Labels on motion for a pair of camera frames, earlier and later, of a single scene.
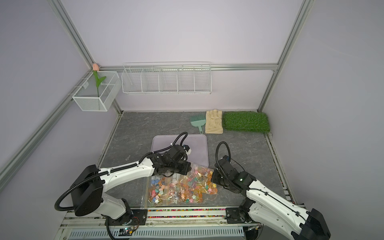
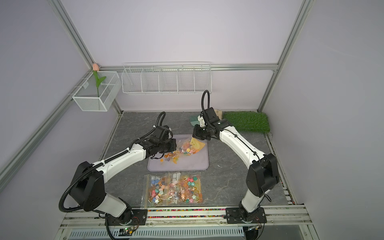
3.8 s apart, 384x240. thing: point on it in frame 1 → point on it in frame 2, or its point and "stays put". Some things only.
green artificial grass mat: [246, 121] stays put
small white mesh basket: [96, 94] stays put
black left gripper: [185, 169] → [173, 145]
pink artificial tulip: [95, 69] stays put
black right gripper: [213, 177] → [195, 133]
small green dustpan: [198, 120] stays put
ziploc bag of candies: [197, 182] → [190, 146]
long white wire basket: [167, 78] stays put
